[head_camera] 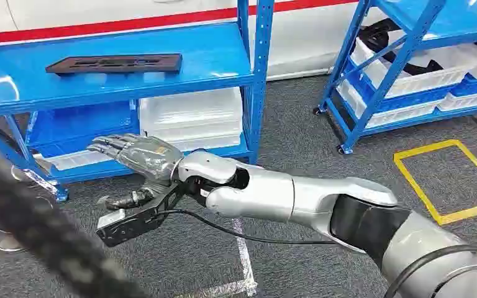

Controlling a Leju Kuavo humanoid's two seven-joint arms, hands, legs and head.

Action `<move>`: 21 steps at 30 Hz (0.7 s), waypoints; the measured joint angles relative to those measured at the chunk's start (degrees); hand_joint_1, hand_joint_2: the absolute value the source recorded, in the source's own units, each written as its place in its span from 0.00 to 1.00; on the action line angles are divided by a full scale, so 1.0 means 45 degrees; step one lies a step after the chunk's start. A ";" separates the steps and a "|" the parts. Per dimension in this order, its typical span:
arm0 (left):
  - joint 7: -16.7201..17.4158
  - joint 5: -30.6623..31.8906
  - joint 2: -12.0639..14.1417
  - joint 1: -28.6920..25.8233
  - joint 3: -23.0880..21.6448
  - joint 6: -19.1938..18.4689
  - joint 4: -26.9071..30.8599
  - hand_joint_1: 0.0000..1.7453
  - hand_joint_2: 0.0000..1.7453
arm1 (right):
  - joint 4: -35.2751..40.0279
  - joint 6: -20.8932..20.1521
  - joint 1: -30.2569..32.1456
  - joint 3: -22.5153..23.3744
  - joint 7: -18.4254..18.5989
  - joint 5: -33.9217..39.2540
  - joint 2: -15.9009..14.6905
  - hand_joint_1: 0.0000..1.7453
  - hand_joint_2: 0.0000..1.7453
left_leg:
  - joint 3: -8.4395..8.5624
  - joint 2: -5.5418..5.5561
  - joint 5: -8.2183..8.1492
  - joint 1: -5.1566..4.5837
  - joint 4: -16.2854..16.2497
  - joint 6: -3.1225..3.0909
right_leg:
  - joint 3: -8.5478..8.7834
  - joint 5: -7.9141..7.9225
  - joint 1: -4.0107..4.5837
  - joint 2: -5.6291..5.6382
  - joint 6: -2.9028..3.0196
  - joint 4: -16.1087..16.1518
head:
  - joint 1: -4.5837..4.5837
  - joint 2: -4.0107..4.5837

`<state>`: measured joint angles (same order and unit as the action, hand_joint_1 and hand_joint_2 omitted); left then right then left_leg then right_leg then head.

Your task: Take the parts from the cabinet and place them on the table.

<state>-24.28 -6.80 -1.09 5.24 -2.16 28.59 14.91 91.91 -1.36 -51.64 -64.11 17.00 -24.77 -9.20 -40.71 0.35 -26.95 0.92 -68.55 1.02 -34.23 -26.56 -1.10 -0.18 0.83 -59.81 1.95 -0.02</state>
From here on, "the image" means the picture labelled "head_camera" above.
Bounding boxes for round metal floor base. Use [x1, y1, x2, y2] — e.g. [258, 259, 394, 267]
[0, 225, 28, 253]

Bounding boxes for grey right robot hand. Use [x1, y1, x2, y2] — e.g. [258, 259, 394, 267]
[86, 133, 184, 211]

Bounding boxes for black slotted plastic panel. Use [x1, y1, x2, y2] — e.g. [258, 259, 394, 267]
[45, 53, 183, 78]

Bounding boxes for white car body red stripe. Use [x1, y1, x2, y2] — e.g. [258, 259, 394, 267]
[0, 0, 388, 82]

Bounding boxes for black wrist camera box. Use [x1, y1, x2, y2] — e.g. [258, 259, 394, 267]
[95, 183, 186, 248]

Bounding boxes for black camera cable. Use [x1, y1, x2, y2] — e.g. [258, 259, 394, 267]
[159, 208, 339, 246]

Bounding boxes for black ribbed hose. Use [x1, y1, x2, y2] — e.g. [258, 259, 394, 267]
[0, 138, 151, 298]

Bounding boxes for yellow floor tape square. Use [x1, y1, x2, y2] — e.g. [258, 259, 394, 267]
[393, 138, 477, 227]

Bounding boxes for stack of white plastic bins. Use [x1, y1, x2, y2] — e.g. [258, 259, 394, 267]
[138, 86, 245, 153]

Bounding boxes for black parts in bin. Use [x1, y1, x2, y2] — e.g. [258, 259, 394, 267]
[358, 18, 446, 78]

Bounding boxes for blue metal shelf rack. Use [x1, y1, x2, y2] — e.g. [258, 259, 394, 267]
[312, 0, 477, 155]
[0, 0, 276, 202]

